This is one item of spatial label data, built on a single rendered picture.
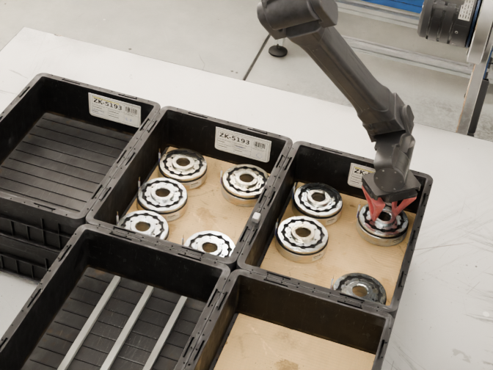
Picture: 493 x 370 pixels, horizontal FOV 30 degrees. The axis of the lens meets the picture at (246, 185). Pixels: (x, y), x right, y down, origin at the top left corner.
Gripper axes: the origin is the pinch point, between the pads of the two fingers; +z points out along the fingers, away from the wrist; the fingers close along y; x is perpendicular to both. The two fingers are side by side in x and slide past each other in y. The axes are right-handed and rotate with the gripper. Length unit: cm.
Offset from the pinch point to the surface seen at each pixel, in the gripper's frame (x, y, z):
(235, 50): 187, 42, 86
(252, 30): 200, 55, 86
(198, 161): 27.2, -30.7, 0.4
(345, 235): 0.3, -8.0, 4.0
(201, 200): 18.4, -33.0, 3.6
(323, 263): -5.5, -15.7, 3.9
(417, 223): -9.7, 1.3, -5.8
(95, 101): 49, -48, -4
